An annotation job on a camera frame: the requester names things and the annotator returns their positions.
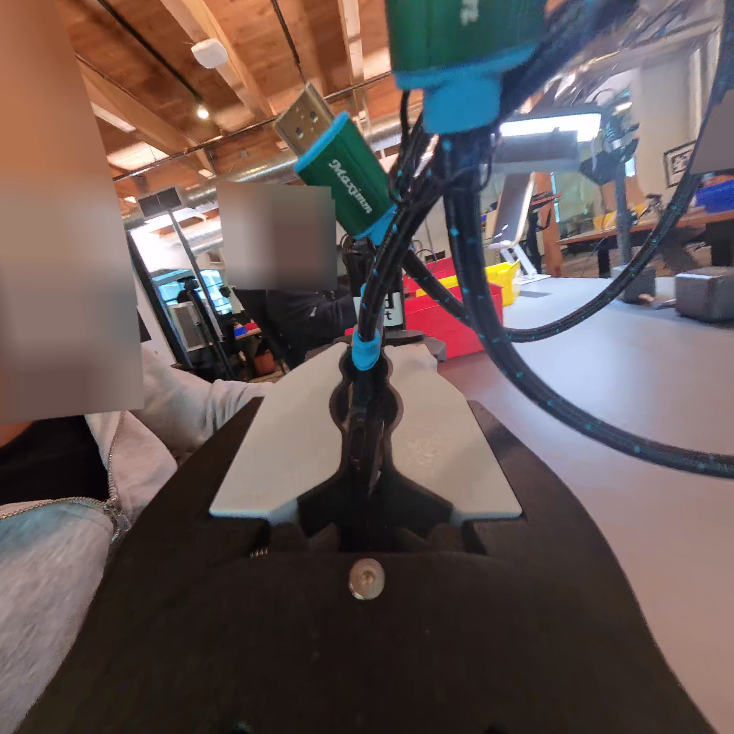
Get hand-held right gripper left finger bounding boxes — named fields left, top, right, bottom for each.
left=208, top=342, right=349, bottom=526

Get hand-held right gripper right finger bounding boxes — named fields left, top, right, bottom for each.
left=389, top=344, right=524, bottom=526

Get red plastic bin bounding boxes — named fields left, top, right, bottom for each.
left=344, top=257, right=505, bottom=362

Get braided hdmi cable green plugs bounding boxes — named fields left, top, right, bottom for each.
left=274, top=0, right=734, bottom=520

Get person's left forearm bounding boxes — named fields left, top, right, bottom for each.
left=140, top=344, right=287, bottom=425

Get yellow plastic bin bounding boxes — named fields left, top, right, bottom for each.
left=416, top=261, right=523, bottom=305

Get black board wooden backing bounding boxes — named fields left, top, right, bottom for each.
left=487, top=172, right=554, bottom=283

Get black tripod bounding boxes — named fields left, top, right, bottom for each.
left=168, top=209, right=237, bottom=379

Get led panel light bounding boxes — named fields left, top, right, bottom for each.
left=492, top=110, right=603, bottom=175

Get black light stand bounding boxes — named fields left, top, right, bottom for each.
left=579, top=112, right=638, bottom=279

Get grey block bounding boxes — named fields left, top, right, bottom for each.
left=674, top=266, right=734, bottom=322
left=611, top=265, right=657, bottom=305

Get person's grey hoodie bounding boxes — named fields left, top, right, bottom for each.
left=0, top=410, right=180, bottom=734

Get white ceiling device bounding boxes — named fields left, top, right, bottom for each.
left=191, top=39, right=231, bottom=68

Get checker marker sign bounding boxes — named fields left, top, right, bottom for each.
left=664, top=140, right=697, bottom=187

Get blue plastic bin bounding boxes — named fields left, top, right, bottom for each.
left=697, top=177, right=734, bottom=213

